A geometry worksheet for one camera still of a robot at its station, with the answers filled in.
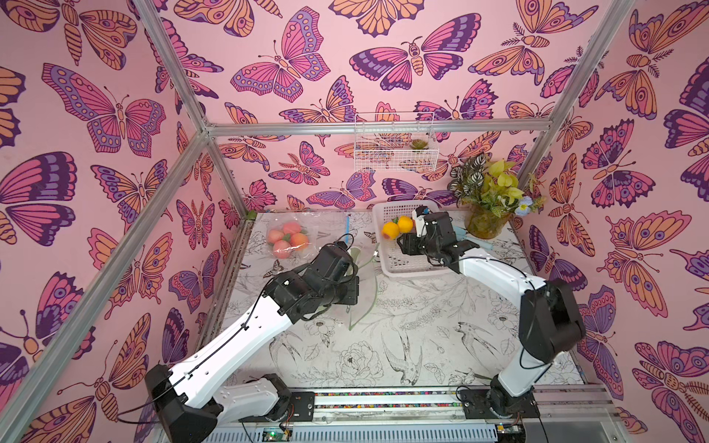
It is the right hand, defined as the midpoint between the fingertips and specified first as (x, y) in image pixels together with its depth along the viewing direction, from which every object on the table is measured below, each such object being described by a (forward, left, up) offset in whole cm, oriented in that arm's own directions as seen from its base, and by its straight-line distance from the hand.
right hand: (407, 236), depth 91 cm
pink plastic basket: (0, +3, -15) cm, 16 cm away
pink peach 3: (+8, +49, -10) cm, 50 cm away
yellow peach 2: (+12, -1, -8) cm, 15 cm away
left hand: (-23, +15, +7) cm, 28 cm away
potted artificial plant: (+15, -29, +5) cm, 33 cm away
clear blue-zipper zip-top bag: (+17, +32, -17) cm, 41 cm away
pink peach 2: (+13, +43, -11) cm, 47 cm away
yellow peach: (+11, +5, -10) cm, 15 cm away
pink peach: (+1, +45, -10) cm, 46 cm away
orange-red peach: (+6, +39, -11) cm, 41 cm away
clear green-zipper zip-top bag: (-9, +13, -18) cm, 24 cm away
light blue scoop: (+15, -25, -17) cm, 34 cm away
